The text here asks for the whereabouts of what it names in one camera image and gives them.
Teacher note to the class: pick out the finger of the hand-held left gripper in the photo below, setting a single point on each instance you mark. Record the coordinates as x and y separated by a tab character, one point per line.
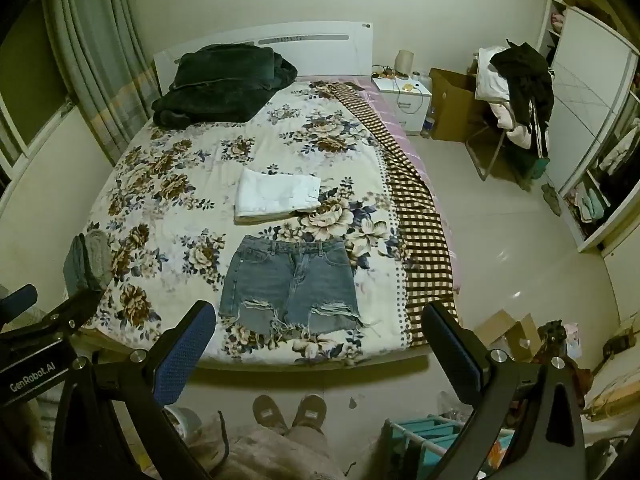
70	310
19	301

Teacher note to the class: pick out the person's legs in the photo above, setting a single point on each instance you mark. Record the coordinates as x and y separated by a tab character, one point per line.
280	455

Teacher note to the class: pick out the grey knit cloth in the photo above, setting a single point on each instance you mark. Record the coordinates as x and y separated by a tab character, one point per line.
87	260

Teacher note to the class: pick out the pair of floor slippers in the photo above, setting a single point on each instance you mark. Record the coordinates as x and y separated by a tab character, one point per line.
554	199

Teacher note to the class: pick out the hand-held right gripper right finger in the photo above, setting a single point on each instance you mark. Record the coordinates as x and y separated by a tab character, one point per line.
451	356

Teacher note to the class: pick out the black clothing pile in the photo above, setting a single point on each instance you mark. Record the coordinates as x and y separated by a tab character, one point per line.
530	80

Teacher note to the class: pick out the person's right slipper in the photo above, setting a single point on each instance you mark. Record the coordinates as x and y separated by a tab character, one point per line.
310	411

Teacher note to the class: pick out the white window frame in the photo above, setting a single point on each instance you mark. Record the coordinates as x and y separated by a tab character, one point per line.
30	125

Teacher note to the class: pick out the tape roll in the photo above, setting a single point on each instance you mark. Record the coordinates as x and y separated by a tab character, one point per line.
182	420

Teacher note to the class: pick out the small open cardboard box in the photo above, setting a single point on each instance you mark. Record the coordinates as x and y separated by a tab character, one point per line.
510	332

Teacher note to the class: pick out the white bed headboard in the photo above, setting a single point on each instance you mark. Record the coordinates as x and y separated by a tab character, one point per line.
330	47

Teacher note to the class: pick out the pink bed sheet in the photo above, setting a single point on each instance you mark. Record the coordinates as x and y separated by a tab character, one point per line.
400	135

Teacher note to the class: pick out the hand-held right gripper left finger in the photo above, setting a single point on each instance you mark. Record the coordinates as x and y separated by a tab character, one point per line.
184	355

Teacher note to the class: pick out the brown cardboard box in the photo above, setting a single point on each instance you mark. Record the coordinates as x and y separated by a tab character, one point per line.
452	105

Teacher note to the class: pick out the person's left slipper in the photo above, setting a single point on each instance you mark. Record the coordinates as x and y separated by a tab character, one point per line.
270	412

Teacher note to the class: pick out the grey striped curtain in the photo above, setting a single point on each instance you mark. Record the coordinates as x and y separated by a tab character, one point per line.
95	60

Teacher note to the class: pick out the white folded pants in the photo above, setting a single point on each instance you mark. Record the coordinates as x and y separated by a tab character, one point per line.
277	195

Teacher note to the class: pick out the green bag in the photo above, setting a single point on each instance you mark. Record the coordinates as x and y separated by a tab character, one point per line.
535	166

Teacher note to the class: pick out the cream table lamp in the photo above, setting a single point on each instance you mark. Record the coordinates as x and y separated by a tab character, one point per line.
404	62

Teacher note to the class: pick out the white clothing pile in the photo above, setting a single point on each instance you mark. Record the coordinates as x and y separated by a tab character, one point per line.
492	85

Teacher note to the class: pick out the brown checkered cloth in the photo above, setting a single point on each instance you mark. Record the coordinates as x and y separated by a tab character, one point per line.
415	220

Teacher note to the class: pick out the person's slipper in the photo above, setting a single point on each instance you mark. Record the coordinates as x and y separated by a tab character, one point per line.
310	411
270	412

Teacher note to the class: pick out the dark green blanket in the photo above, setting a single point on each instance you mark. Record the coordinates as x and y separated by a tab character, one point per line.
220	85

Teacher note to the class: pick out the blue denim shorts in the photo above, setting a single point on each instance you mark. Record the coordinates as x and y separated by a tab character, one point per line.
292	285

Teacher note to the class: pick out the metal folding chair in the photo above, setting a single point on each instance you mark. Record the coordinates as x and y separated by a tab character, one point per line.
482	152

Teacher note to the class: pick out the white nightstand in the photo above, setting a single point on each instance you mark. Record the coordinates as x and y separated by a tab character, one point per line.
407	105

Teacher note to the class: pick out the white wardrobe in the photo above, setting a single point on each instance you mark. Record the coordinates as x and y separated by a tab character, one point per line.
585	95

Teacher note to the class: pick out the floral bed sheet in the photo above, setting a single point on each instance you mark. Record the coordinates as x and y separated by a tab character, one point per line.
200	160

